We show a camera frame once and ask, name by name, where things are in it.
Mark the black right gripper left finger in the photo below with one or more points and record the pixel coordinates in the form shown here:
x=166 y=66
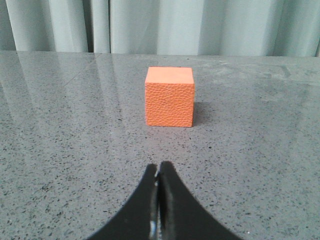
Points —
x=138 y=218

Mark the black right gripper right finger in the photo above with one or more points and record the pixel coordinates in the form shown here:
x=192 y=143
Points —
x=181 y=216

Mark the orange foam cube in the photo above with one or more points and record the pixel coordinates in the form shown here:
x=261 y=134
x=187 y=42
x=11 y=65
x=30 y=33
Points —
x=169 y=96

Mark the grey-green curtain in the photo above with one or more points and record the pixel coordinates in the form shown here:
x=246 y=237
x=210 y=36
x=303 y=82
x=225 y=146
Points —
x=164 y=27

